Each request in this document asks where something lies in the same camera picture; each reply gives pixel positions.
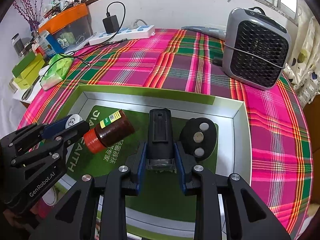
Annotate white power strip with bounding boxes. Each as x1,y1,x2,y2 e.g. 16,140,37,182
89,24,155,46

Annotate black heater cord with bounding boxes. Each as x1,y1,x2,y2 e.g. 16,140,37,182
214,41,287,68

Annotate plaid tablecloth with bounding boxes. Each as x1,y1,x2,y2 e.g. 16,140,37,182
17,27,314,240

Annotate grey fan heater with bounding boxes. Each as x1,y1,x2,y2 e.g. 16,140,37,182
221,7,292,90

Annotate green flat box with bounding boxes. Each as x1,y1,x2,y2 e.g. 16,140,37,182
12,52,43,78

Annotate black key fob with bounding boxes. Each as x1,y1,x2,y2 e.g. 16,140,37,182
179,117,217,163

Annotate black charging cable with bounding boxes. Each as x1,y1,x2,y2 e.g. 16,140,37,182
64,2,128,65

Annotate blue carton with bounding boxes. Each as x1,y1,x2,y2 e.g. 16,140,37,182
40,30,63,55

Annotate dark glass jar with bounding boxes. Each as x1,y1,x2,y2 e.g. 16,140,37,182
11,33,25,55

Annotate orange lid storage container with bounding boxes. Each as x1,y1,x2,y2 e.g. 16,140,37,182
37,4,93,53

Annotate green printed insert card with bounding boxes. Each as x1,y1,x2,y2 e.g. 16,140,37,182
64,105,219,224

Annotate black charger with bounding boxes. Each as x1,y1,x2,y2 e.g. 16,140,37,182
102,15,119,33

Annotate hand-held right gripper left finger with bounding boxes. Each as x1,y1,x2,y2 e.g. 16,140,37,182
29,141,147,240

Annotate pile of windowsill clutter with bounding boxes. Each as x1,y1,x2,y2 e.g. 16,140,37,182
41,0,88,15

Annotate scissors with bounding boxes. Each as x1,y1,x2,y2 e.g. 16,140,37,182
22,79,40,100

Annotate purple flower branches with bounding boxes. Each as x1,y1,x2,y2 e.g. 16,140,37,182
12,0,48,30

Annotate patterned curtain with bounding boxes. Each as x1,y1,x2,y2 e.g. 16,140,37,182
282,5,320,108

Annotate yellow cardboard box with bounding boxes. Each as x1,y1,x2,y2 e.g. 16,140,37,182
14,55,47,90

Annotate green tissue pack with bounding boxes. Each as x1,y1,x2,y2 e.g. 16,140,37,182
40,53,75,90

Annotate white plug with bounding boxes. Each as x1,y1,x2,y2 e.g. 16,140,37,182
129,19,147,29

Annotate brown bottle red cap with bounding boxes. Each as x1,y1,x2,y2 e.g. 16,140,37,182
83,109,135,153

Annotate green cardboard box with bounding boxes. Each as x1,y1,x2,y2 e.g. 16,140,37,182
41,84,252,240

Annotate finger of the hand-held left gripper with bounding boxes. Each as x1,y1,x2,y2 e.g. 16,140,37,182
0,116,69,155
10,121,90,168

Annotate small white bottle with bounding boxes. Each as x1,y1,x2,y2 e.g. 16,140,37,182
65,114,83,128

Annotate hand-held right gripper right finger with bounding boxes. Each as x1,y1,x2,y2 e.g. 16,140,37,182
174,141,292,240

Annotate black clear-lens light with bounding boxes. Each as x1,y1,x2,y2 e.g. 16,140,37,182
146,108,175,172

